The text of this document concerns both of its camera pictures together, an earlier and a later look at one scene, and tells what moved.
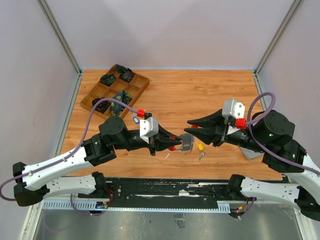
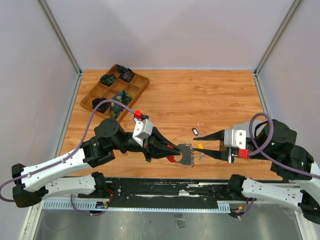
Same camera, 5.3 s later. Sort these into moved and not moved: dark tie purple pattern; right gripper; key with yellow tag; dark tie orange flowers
Moved: right gripper
Not moved: key with yellow tag; dark tie purple pattern; dark tie orange flowers
